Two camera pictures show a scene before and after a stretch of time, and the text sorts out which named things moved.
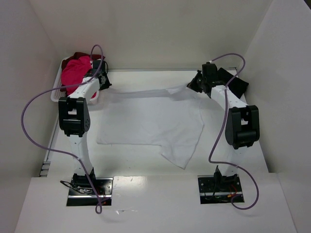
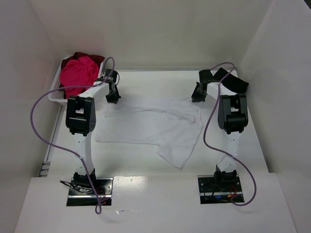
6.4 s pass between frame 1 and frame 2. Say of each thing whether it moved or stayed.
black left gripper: moved
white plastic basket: stayed
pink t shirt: stayed
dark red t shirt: stayed
